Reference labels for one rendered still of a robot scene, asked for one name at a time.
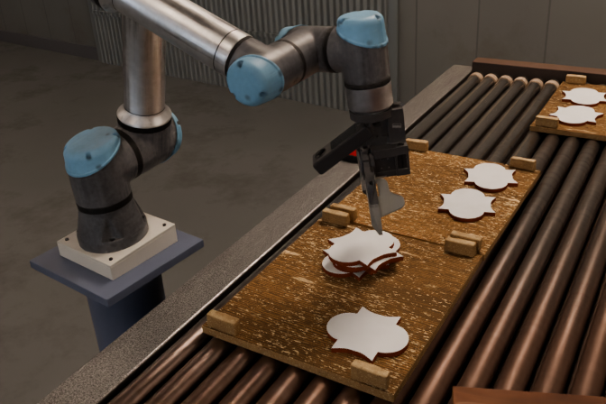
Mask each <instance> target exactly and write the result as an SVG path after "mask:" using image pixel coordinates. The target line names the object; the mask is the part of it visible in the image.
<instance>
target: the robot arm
mask: <svg viewBox="0 0 606 404"><path fill-rule="evenodd" d="M90 1H91V2H92V3H94V4H95V5H97V6H99V7H100V8H102V9H104V10H105V11H107V12H109V13H111V14H116V13H121V14H122V45H123V77H124V103H123V104H122V105H120V106H119V107H118V109H117V113H116V114H117V126H116V127H115V128H112V127H109V126H98V127H94V128H93V129H91V130H89V129H87V130H85V131H83V132H81V133H78V134H76V135H75V136H73V137H72V138H71V139H70V140H69V141H68V142H67V143H66V145H65V147H64V152H63V156H64V161H65V169H66V172H67V173H68V175H69V181H70V184H71V187H72V190H73V194H74V197H75V200H76V203H77V207H78V229H77V238H78V243H79V246H80V247H81V248H82V249H83V250H85V251H87V252H90V253H114V252H118V251H121V250H123V249H126V248H128V247H131V246H133V245H135V244H136V243H138V242H140V241H141V240H142V239H143V237H144V236H145V235H146V234H147V233H148V230H149V226H148V222H147V218H146V215H145V214H144V213H143V211H142V210H141V208H140V207H139V205H138V204H137V202H136V201H135V199H134V198H133V192H132V189H131V185H130V181H131V180H133V179H135V178H137V177H139V176H140V175H142V174H143V173H144V172H146V171H148V170H150V169H152V168H153V167H155V166H157V165H158V164H161V163H163V162H164V161H167V160H168V159H169V158H170V157H171V156H172V155H174V154H175V153H176V152H177V151H178V150H179V147H180V145H181V142H182V131H181V126H180V124H178V118H177V117H176V116H175V115H174V114H173V113H172V112H171V110H170V108H169V107H168V106H167V105H165V62H166V41H167V42H169V43H171V44H172V45H174V46H176V47H177V48H179V49H181V50H182V51H184V52H186V53H187V54H188V55H190V56H192V57H193V58H195V59H196V60H199V61H200V62H202V63H204V64H205V65H207V66H208V67H210V68H211V69H213V70H215V71H216V72H218V73H220V74H221V75H223V76H224V77H226V81H227V86H228V88H229V90H230V92H231V93H233V94H234V96H235V99H236V100H237V101H239V102H240V103H242V104H243V105H246V106H259V105H261V104H263V103H266V102H268V101H271V100H272V99H274V98H276V97H277V96H279V95H280V94H281V93H282V92H284V91H286V90H287V89H289V88H291V87H293V86H295V85H297V84H298V83H299V82H301V81H303V80H304V79H306V78H308V77H310V76H312V75H313V74H315V73H318V72H328V73H343V76H344V87H345V94H346V102H347V108H348V109H349V115H350V119H351V120H352V121H354V122H356V123H354V124H353V125H352V126H350V127H349V128H348V129H346V130H345V131H344V132H342V133H341V134H339V135H338V136H337V137H336V138H334V140H333V141H331V142H330V143H328V144H327V145H326V146H324V147H323V148H322V149H320V150H319V151H317V152H316V153H315V154H314V155H313V168H314V169H315V170H316V171H317V172H318V173H319V174H321V175H322V174H324V173H325V172H327V171H328V170H330V169H331V168H332V167H334V166H335V165H336V164H337V163H338V162H339V161H341V160H342V159H344V158H345V157H346V156H348V155H349V154H350V153H352V152H353V151H355V150H356V156H357V161H358V167H359V171H360V177H361V184H362V192H363V193H364V194H365V195H367V198H368V204H369V210H370V216H371V221H372V227H373V228H374V229H375V231H376V232H377V233H378V234H379V235H382V226H381V217H383V216H386V215H388V214H390V213H393V212H395V211H397V210H399V209H402V208H403V207H404V205H405V200H404V197H403V196H401V195H398V194H394V193H392V192H390V189H389V185H388V182H387V180H386V179H383V178H385V177H390V176H402V175H408V174H410V166H409V147H408V145H407V142H406V134H405V124H404V114H403V107H402V106H401V105H400V102H393V97H392V88H391V80H390V63H389V53H388V37H387V35H386V30H385V23H384V18H383V16H382V14H380V13H379V12H377V11H372V10H363V11H355V12H350V13H347V14H343V15H341V16H340V17H339V18H338V19H337V22H336V24H337V26H308V25H303V24H300V25H295V26H288V27H285V28H283V29H281V30H280V31H279V35H278V36H276V38H275V41H274V42H273V43H271V44H269V45H267V44H264V43H263V42H261V41H258V40H256V39H255V38H253V37H252V36H251V35H249V34H248V33H246V32H243V31H242V30H240V29H238V28H237V27H235V26H233V25H231V24H230V23H228V22H226V21H225V20H223V19H221V18H219V17H218V16H216V15H214V14H212V13H210V12H209V11H208V10H206V9H204V8H202V7H201V6H199V5H197V4H195V3H193V2H191V1H190V0H90ZM376 184H377V187H378V192H379V196H378V195H377V189H376Z"/></svg>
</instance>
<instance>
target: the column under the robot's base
mask: <svg viewBox="0 0 606 404"><path fill-rule="evenodd" d="M176 233H177V238H178V241H177V242H175V243H174V244H172V245H171V246H169V247H167V248H166V249H164V250H163V251H161V252H159V253H157V254H155V255H154V256H152V257H151V258H150V259H148V260H146V261H145V262H143V263H141V264H139V265H138V266H136V267H134V268H133V269H131V270H129V271H128V272H127V273H125V274H123V275H122V276H120V277H118V278H117V279H115V280H110V279H108V278H107V277H105V276H103V275H101V274H98V273H96V272H94V271H92V270H90V269H88V268H86V267H84V266H82V265H80V264H77V263H75V262H73V261H71V260H69V259H67V258H65V257H63V256H61V255H60V251H59V247H58V246H56V247H54V248H52V249H50V250H48V251H47V252H44V253H43V254H41V255H39V256H37V257H35V258H33V259H31V260H30V264H31V267H32V268H33V269H35V270H37V271H39V272H41V273H43V274H45V275H47V276H48V277H50V278H52V279H54V280H56V281H58V282H60V283H62V284H64V285H66V286H68V287H70V288H72V289H74V290H75V291H77V292H79V293H81V294H83V295H85V296H87V302H88V305H89V309H90V313H91V317H92V321H93V325H94V328H95V332H96V339H97V343H98V347H99V351H100V352H101V351H103V350H104V349H105V348H106V347H107V346H109V345H110V344H111V343H112V342H113V341H114V340H115V339H117V338H118V337H119V336H120V335H122V334H123V333H124V332H125V331H127V330H128V329H129V328H130V327H132V326H133V325H134V324H135V323H137V322H138V321H139V320H140V319H142V318H143V317H144V316H146V315H147V314H148V313H149V312H150V311H152V310H153V309H154V308H156V307H157V306H158V305H159V304H160V303H161V302H162V301H163V300H164V299H166V297H165V291H164V287H163V281H162V276H161V274H162V273H163V272H165V271H166V270H168V269H170V268H171V267H173V266H174V265H176V264H177V263H179V262H181V261H183V260H184V259H186V258H187V257H189V256H190V255H191V254H193V253H195V252H196V251H198V250H199V249H201V248H202V247H204V241H203V239H200V238H198V237H196V236H193V235H191V234H187V233H184V232H181V231H180V230H177V229H176Z"/></svg>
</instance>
